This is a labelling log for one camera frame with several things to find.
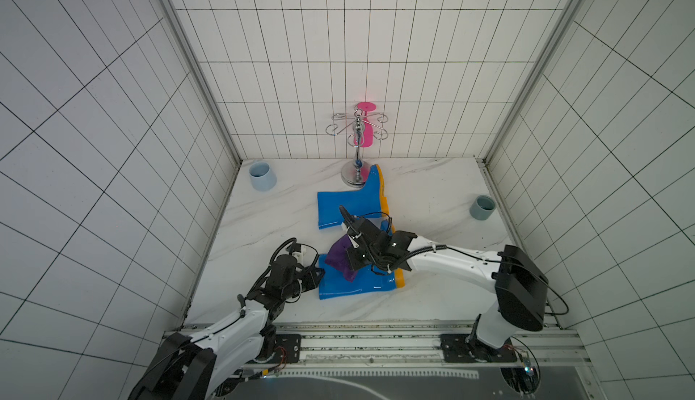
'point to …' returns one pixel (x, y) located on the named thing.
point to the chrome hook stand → (354, 174)
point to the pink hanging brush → (366, 138)
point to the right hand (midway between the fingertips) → (345, 247)
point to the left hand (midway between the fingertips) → (322, 275)
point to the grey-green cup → (482, 207)
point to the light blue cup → (261, 176)
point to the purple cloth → (337, 256)
